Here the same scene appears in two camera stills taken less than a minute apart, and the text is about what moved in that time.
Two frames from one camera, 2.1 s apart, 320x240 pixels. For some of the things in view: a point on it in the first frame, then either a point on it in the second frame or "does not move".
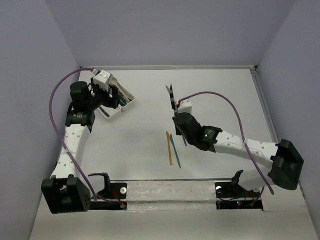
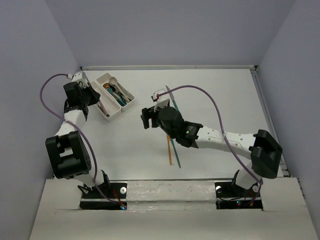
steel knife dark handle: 104,111 does not move
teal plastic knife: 172,143 does not move
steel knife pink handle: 173,100 to 104,109
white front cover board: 181,210 does not move
